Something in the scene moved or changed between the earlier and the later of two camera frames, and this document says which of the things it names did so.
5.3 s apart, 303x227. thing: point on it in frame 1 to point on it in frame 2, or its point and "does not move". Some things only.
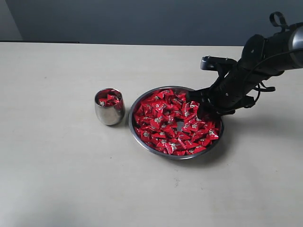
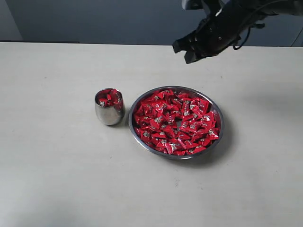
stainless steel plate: (164, 123) does not move
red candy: (102, 102) does not move
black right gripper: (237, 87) to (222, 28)
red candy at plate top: (166, 93) does not move
